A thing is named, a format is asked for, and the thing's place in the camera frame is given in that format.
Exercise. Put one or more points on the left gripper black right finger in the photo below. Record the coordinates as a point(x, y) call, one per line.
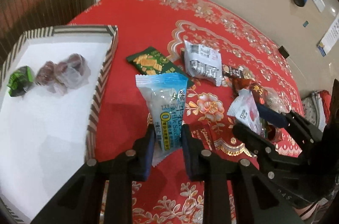
point(233, 187)

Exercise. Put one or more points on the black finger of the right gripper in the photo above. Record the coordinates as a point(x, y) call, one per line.
point(262, 148)
point(291, 120)

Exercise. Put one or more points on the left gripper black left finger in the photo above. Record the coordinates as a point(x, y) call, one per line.
point(80, 199)

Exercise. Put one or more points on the pink white snack packet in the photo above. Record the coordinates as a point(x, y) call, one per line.
point(244, 110)

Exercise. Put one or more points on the blue milk sachima packet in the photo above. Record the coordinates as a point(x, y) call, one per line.
point(165, 96)

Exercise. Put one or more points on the patterned fabric bundle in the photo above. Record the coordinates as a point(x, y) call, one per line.
point(316, 108)

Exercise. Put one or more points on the clear bag of nuts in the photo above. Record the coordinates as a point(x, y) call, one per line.
point(274, 102)

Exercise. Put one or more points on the dark red flat packet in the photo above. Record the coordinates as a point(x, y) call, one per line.
point(201, 131)

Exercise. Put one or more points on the red gold foil packet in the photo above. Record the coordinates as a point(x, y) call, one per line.
point(259, 93)

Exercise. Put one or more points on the small black box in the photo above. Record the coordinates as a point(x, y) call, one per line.
point(283, 52)

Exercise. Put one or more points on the dark brown snack bar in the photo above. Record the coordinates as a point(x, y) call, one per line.
point(240, 72)

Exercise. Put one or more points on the white paper sheet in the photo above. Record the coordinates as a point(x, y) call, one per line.
point(330, 38)

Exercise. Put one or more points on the white barcode snack packet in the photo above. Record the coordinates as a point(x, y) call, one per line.
point(203, 62)

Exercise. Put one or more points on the striped cardboard tray box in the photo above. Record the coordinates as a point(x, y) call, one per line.
point(47, 136)

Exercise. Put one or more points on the clear bag of dark plums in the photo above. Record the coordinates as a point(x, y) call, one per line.
point(69, 74)

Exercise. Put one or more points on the dark green cracker packet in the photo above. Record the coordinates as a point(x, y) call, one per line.
point(158, 71)

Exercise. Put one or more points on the white remote-like object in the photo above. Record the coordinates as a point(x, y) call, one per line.
point(319, 4)

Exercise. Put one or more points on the small green candy packet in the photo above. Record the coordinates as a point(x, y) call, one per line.
point(20, 81)

